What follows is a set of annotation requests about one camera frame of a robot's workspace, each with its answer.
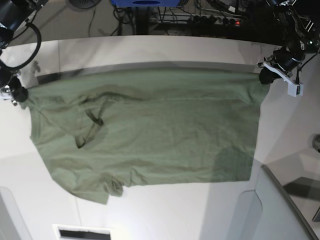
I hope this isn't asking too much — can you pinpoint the green t-shirt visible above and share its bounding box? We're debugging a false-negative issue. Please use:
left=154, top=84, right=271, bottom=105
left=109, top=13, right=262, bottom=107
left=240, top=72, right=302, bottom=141
left=21, top=68, right=269, bottom=204

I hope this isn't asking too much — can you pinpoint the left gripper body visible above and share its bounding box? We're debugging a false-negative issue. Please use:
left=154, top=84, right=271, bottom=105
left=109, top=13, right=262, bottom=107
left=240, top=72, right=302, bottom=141
left=264, top=46, right=306, bottom=77

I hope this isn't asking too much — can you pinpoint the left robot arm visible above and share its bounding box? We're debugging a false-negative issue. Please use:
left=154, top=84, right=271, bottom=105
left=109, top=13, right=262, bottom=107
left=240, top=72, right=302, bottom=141
left=258, top=0, right=320, bottom=85

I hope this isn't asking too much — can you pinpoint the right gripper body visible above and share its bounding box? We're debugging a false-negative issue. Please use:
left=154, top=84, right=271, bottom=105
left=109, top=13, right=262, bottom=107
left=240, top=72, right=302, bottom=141
left=0, top=72, right=22, bottom=105

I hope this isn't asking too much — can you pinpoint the black power strip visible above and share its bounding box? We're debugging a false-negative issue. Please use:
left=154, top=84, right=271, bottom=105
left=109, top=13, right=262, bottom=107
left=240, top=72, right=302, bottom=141
left=187, top=15, right=244, bottom=27

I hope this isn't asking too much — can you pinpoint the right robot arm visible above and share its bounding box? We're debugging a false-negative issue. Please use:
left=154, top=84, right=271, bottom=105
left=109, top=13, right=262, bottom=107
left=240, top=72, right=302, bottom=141
left=0, top=0, right=47, bottom=106

